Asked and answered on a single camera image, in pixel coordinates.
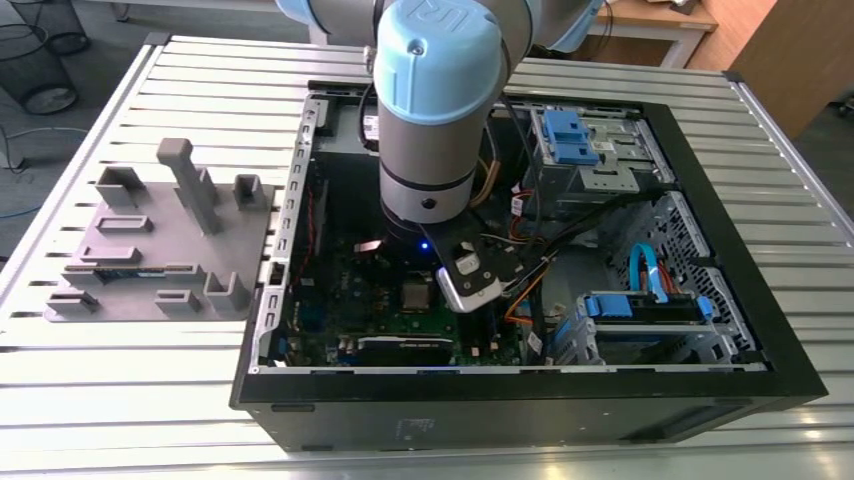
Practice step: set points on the black graphics card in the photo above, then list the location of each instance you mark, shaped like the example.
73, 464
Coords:
400, 352

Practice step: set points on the black PC case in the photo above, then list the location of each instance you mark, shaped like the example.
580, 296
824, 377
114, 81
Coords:
467, 395

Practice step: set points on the blue carrier with black disk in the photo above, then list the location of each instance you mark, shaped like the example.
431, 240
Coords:
607, 306

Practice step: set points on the grey power supply unit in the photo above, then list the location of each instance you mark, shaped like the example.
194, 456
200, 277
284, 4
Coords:
342, 127

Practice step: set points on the silver CPU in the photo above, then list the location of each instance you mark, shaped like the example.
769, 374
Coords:
417, 295

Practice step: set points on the brown wooden cabinet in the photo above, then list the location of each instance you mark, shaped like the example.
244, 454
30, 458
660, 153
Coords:
787, 60

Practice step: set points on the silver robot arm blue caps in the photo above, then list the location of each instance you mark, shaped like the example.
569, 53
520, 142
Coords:
427, 160

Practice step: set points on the black mesh waste bin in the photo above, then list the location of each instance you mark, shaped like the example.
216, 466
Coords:
33, 70
62, 22

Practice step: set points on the small silver wrist camera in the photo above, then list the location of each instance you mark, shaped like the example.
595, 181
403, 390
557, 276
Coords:
368, 246

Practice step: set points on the silver metal drive cage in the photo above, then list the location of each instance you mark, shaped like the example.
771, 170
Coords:
653, 330
603, 180

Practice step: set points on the silver camera black bracket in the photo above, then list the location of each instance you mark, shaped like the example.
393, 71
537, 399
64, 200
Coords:
469, 287

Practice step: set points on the wooden desk white frame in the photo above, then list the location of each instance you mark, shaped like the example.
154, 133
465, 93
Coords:
660, 20

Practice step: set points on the grey parts rack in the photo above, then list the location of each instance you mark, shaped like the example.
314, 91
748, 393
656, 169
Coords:
166, 250

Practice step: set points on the green RAM stick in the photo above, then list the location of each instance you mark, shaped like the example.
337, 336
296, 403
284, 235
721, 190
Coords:
133, 272

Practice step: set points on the green motherboard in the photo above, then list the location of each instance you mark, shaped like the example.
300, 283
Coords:
373, 330

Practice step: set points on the black RAM slot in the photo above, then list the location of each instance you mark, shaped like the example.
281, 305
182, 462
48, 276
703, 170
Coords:
487, 330
495, 325
477, 332

